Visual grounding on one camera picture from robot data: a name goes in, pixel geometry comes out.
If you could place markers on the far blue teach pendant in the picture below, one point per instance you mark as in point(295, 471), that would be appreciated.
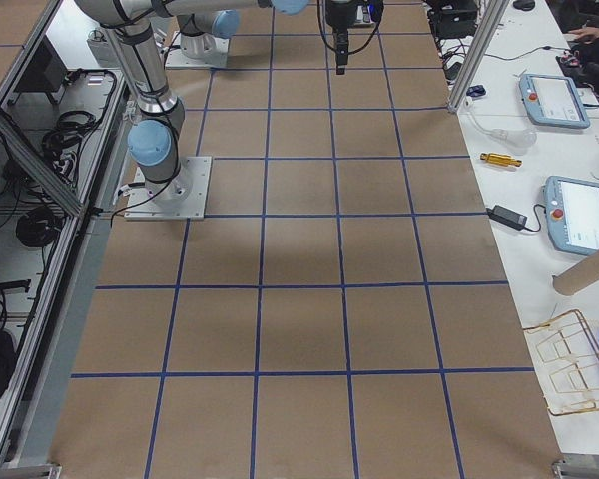
point(552, 101)

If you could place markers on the diagonal aluminium frame bar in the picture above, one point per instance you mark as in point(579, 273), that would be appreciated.
point(26, 156)

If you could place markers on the near cardboard tube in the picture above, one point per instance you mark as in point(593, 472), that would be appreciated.
point(579, 276)

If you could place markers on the white light bulb with cord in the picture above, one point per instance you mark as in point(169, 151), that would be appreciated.
point(517, 139)

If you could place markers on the black power adapter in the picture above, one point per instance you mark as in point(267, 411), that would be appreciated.
point(507, 217)

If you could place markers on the black computer mouse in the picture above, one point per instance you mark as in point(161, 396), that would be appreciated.
point(523, 5)

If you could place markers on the near blue teach pendant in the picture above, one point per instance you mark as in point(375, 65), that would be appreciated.
point(572, 214)

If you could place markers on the blue teach pendant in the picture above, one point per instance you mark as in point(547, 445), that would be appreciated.
point(572, 214)
point(552, 101)

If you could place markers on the small blue black device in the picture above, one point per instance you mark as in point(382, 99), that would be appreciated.
point(476, 91)

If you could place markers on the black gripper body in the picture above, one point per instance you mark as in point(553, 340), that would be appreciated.
point(338, 15)

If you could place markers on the yellow brass cylinder tool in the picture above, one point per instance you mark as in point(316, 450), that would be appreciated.
point(500, 160)

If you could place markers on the black box on shelf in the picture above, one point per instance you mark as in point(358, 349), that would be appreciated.
point(45, 74)

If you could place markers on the gold wire rack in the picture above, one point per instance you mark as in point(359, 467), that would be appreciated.
point(565, 352)

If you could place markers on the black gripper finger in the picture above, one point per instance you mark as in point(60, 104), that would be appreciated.
point(341, 47)

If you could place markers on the brown cardboard table mat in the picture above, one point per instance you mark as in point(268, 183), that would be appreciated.
point(341, 311)

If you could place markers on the person's hand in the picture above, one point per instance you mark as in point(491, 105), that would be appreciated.
point(585, 34)

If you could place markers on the aluminium frame post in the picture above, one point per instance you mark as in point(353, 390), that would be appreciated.
point(483, 35)

